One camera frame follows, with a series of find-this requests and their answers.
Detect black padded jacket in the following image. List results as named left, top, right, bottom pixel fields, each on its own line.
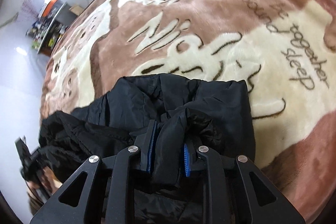
left=38, top=73, right=256, bottom=224

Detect person's left hand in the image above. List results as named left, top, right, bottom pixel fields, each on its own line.
left=27, top=166, right=62, bottom=199

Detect brown plush bed blanket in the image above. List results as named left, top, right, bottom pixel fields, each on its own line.
left=41, top=0, right=335, bottom=223

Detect orange storage box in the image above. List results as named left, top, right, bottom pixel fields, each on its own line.
left=38, top=0, right=57, bottom=19

